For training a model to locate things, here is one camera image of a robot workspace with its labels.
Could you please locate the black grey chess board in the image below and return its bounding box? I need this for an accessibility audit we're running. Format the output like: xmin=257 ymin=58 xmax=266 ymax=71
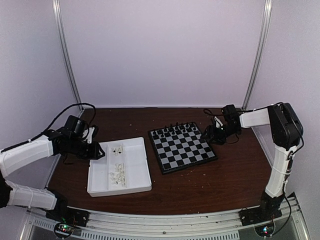
xmin=148 ymin=122 xmax=218 ymax=175

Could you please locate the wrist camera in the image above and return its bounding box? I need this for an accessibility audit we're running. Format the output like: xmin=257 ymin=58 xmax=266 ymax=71
xmin=84 ymin=126 xmax=95 ymax=144
xmin=213 ymin=116 xmax=223 ymax=128

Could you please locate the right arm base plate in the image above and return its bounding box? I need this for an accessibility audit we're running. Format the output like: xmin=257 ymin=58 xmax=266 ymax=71
xmin=238 ymin=207 xmax=282 ymax=226

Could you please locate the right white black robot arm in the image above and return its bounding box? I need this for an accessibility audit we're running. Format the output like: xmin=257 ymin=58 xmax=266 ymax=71
xmin=201 ymin=102 xmax=304 ymax=221

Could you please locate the left aluminium frame post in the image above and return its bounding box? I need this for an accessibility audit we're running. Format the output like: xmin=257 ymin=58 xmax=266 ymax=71
xmin=52 ymin=0 xmax=82 ymax=104

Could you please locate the right aluminium frame post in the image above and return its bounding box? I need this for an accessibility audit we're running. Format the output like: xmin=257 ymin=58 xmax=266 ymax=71
xmin=242 ymin=0 xmax=273 ymax=110

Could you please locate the aluminium frame post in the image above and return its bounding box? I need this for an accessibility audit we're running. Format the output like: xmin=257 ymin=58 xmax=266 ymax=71
xmin=52 ymin=0 xmax=82 ymax=104
xmin=242 ymin=0 xmax=273 ymax=110

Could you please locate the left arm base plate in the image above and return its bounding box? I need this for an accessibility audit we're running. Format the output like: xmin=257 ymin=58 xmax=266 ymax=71
xmin=45 ymin=207 xmax=90 ymax=227

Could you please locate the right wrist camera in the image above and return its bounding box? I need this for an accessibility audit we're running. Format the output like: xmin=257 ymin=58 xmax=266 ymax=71
xmin=213 ymin=116 xmax=223 ymax=128

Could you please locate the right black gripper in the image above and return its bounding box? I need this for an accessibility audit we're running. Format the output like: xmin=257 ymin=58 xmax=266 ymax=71
xmin=200 ymin=123 xmax=240 ymax=145

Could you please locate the front aluminium rail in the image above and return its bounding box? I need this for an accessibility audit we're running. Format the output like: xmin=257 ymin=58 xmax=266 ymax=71
xmin=26 ymin=197 xmax=302 ymax=240

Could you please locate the white plastic compartment tray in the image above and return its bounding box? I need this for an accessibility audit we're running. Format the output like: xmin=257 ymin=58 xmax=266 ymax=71
xmin=86 ymin=137 xmax=152 ymax=198

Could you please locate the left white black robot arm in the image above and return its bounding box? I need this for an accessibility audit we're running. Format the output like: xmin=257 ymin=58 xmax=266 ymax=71
xmin=0 ymin=115 xmax=106 ymax=222

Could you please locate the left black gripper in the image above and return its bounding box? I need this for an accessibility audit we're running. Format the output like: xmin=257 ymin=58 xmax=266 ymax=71
xmin=69 ymin=137 xmax=105 ymax=160

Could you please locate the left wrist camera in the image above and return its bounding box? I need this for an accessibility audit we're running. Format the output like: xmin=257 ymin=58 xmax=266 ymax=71
xmin=84 ymin=126 xmax=95 ymax=144

